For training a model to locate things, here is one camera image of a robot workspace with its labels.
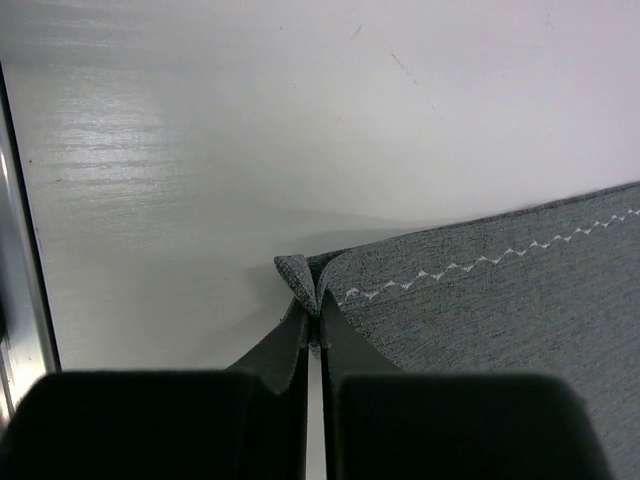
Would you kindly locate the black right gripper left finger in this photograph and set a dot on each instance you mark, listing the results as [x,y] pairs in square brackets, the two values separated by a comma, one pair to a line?
[248,421]

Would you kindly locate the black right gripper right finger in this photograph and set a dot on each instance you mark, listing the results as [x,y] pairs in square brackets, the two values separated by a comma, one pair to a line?
[383,423]

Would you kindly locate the grey cloth napkin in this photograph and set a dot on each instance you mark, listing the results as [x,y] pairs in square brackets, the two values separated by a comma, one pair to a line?
[551,289]

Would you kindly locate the aluminium right side rail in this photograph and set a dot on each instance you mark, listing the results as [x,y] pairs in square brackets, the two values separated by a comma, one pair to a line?
[28,344]

